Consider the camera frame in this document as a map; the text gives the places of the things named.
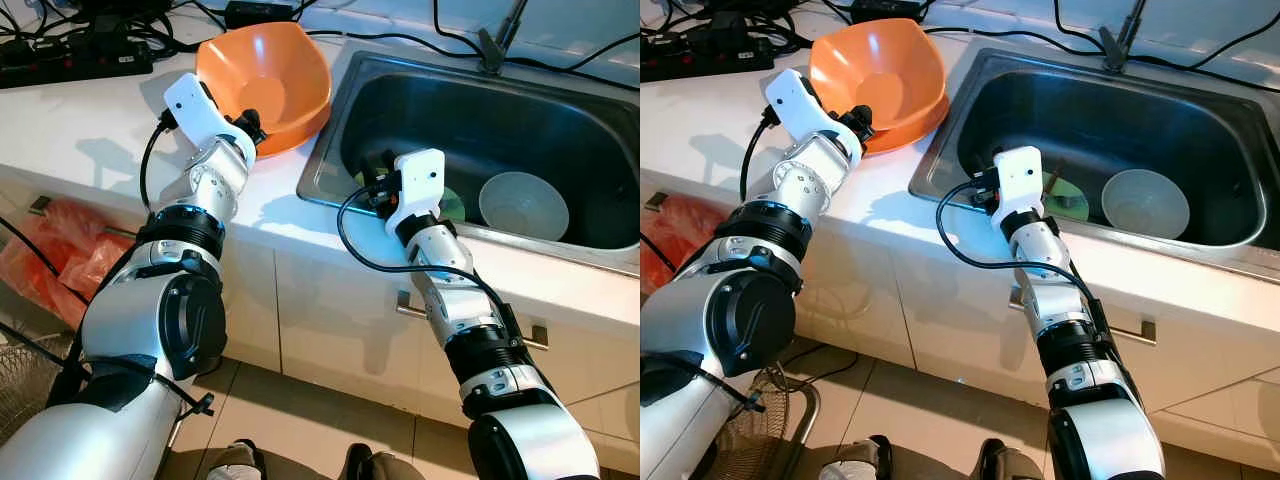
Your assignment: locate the red plastic bag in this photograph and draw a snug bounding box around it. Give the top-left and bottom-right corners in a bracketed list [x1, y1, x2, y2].
[640, 193, 701, 301]
[0, 198, 136, 331]

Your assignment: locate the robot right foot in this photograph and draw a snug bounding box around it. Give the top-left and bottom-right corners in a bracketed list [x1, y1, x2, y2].
[345, 443, 426, 480]
[978, 438, 1051, 480]

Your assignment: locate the stainless steel sink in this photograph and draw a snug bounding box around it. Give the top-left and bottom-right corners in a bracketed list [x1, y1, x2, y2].
[908, 47, 1280, 281]
[297, 50, 640, 276]

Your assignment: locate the orange plastic bowl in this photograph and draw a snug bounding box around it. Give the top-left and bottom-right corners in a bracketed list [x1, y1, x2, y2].
[808, 18, 949, 156]
[195, 22, 333, 158]

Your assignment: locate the black power strip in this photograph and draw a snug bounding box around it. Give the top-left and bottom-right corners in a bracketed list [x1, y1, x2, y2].
[640, 35, 776, 83]
[0, 35, 154, 89]

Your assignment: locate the pale grey bowl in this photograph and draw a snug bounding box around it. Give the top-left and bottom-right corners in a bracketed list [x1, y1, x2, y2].
[1102, 168, 1191, 239]
[478, 171, 570, 242]

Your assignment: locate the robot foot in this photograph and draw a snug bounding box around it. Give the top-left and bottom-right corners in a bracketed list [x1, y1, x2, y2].
[345, 443, 426, 480]
[205, 440, 266, 480]
[978, 438, 1051, 480]
[818, 435, 893, 480]

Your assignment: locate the long black power cable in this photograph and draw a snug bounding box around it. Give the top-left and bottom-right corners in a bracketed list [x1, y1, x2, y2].
[0, 215, 91, 306]

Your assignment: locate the black power adapter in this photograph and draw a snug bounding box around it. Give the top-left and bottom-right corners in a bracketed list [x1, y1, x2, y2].
[225, 0, 296, 29]
[850, 0, 926, 23]

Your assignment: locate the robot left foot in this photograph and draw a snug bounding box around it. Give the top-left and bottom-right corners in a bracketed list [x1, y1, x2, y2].
[818, 435, 893, 480]
[205, 440, 266, 480]

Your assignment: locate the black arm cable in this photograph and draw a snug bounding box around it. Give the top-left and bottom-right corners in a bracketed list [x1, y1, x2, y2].
[336, 185, 521, 341]
[741, 105, 781, 201]
[936, 180, 1111, 341]
[140, 118, 181, 211]

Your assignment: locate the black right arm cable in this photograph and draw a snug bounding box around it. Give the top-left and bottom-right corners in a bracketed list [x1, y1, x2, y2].
[336, 185, 521, 341]
[936, 180, 1111, 341]

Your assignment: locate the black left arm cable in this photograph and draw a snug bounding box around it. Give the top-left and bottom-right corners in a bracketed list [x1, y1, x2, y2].
[741, 105, 781, 201]
[140, 118, 181, 211]

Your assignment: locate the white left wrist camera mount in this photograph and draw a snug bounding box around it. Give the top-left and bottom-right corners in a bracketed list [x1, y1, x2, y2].
[163, 72, 243, 153]
[765, 68, 851, 151]

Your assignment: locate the metal faucet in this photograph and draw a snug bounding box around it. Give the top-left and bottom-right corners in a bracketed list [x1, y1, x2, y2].
[1098, 0, 1151, 71]
[477, 0, 531, 73]

